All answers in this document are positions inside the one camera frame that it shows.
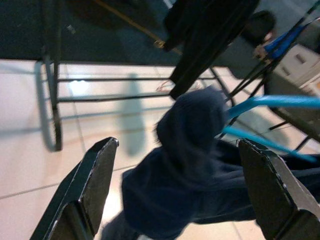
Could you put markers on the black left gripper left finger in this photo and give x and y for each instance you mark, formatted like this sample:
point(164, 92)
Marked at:
point(95, 180)

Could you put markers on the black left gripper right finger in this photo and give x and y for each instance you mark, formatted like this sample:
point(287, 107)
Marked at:
point(272, 190)

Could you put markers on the navy polo shirt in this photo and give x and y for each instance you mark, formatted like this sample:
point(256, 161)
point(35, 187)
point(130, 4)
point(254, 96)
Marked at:
point(190, 162)

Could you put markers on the black metal clothes rack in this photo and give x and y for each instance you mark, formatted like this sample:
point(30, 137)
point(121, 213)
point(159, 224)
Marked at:
point(57, 130)

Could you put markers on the white drawer cabinet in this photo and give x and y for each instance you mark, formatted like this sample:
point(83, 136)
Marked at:
point(300, 67)

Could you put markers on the black bundle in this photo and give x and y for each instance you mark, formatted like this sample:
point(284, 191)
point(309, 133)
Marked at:
point(262, 22)

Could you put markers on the black hanging shirt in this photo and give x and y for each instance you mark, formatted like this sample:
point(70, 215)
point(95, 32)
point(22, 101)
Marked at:
point(205, 30)

